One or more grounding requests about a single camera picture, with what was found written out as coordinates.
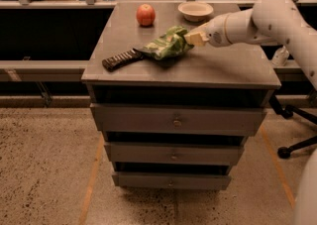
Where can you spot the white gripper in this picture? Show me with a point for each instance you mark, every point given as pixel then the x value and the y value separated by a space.
pixel 214 34

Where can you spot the green jalapeno chip bag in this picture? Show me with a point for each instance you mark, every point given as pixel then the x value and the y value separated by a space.
pixel 171 44

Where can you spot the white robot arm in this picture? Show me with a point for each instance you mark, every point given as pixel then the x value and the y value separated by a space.
pixel 273 21

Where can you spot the red apple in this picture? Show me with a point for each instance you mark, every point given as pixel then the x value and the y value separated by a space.
pixel 146 15

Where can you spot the white bowl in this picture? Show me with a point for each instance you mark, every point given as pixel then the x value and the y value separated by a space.
pixel 194 11

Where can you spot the top grey drawer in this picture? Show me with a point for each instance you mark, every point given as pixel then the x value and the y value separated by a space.
pixel 177 120

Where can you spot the grey drawer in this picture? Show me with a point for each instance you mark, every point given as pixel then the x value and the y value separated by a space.
pixel 155 153
pixel 171 180
pixel 177 120

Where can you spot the grey drawer cabinet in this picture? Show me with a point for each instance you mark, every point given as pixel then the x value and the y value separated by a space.
pixel 238 76

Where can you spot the dark snack bar wrapper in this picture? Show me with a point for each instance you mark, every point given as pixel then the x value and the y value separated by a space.
pixel 114 62

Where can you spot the middle grey drawer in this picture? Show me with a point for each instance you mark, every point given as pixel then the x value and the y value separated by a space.
pixel 155 153

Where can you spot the bottom grey drawer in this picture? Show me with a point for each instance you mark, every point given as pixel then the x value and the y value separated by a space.
pixel 171 180

